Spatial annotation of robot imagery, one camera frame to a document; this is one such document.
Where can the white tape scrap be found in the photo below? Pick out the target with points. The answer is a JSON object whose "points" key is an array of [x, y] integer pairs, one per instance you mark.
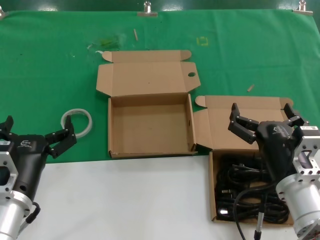
{"points": [[99, 51]]}

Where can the clear adhesive tape roll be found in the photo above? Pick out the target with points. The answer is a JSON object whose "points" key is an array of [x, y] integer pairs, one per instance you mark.
{"points": [[89, 123]]}

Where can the empty open cardboard box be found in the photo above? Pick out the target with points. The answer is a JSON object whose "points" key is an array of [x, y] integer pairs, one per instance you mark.
{"points": [[150, 125]]}

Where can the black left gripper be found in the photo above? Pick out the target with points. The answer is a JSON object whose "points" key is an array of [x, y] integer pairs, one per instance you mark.
{"points": [[30, 160]]}

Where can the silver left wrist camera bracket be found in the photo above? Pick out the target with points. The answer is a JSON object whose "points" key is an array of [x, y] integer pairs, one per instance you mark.
{"points": [[5, 160]]}

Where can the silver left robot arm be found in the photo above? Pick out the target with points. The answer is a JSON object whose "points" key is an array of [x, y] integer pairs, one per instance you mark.
{"points": [[10, 215]]}

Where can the green table cloth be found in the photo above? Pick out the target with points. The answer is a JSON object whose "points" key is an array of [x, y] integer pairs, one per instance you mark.
{"points": [[50, 62]]}

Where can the short wooden stick piece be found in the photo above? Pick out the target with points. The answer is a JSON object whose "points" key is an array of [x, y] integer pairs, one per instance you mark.
{"points": [[250, 88]]}

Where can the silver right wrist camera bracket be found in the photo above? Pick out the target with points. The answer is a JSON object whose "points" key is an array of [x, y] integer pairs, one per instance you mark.
{"points": [[310, 150]]}

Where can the crumpled clear plastic wrapper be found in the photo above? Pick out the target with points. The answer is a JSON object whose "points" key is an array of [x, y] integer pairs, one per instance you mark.
{"points": [[107, 42]]}

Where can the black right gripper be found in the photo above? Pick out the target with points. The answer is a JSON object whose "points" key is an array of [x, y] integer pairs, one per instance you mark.
{"points": [[277, 150]]}

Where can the metal binder clip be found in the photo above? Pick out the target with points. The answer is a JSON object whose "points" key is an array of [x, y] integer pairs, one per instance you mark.
{"points": [[302, 10], [147, 12]]}

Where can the small wooden stick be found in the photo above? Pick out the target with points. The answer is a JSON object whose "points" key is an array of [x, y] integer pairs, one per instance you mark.
{"points": [[135, 34]]}

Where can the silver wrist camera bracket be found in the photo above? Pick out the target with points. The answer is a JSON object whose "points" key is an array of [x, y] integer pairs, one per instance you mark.
{"points": [[5, 160], [310, 150]]}

